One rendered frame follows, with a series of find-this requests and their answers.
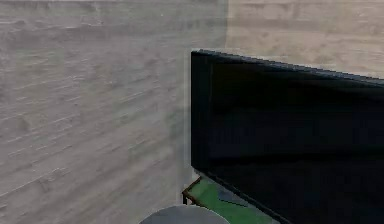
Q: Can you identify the grey round object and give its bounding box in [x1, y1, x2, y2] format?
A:
[139, 204, 231, 224]

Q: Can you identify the green top stand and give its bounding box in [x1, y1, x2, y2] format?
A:
[181, 176, 281, 224]

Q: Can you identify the black television set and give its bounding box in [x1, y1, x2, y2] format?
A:
[190, 49, 384, 224]

